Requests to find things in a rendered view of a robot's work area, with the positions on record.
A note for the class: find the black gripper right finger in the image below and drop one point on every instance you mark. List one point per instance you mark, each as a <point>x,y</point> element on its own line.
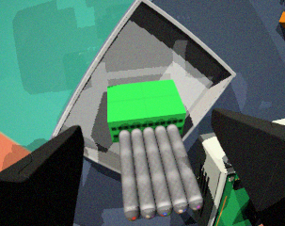
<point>256,150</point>

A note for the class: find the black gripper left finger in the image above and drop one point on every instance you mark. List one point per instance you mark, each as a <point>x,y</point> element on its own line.
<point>41,188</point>

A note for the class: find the green power plug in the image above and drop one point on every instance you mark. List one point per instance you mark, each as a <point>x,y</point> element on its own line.
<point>147,120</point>

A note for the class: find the dark blue work mat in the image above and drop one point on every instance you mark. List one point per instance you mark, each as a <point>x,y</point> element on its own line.
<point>247,35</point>

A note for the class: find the green circuit board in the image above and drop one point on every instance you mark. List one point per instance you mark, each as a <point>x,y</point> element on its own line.
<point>233,205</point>

